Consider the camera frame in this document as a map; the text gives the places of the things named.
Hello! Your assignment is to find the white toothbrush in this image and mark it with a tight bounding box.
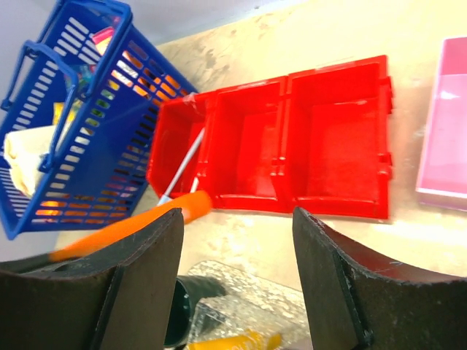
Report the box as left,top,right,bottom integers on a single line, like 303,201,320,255
190,177,198,193

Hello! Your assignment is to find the red left bin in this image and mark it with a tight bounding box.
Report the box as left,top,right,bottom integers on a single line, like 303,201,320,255
146,92,215,200

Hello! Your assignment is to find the white crumpled pouch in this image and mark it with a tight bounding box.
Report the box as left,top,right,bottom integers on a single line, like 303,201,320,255
4,125,57,198

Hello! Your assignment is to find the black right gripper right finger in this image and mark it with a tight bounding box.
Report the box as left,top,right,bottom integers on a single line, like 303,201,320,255
293,208,466,349

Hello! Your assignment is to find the clear textured oval tray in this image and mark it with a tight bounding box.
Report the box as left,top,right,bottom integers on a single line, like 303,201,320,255
188,260,313,349

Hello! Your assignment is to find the yellow toothpaste tube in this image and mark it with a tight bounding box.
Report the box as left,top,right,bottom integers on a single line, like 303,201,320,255
185,330,282,350

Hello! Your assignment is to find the dark green mug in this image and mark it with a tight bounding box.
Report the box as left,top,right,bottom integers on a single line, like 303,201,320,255
164,276,227,348

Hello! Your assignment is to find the pink drawer box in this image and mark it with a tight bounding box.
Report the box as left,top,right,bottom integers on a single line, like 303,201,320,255
416,37,466,211

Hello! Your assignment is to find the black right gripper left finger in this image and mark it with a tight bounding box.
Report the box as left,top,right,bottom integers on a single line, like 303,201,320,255
1,209,183,349

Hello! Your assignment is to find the blue plastic basket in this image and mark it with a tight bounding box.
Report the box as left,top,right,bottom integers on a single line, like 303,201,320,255
1,1,195,239

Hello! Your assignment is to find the red middle bin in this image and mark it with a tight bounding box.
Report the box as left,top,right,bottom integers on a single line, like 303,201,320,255
199,77,286,212

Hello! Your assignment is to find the red bin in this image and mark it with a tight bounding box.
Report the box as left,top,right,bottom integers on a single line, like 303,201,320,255
146,92,215,200
273,55,393,219
199,77,286,212

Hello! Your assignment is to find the red right bin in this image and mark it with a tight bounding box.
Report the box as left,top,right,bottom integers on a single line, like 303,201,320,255
273,55,393,219

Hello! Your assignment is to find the orange toothpaste tube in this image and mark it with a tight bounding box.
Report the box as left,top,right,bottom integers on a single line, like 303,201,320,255
48,190,212,263

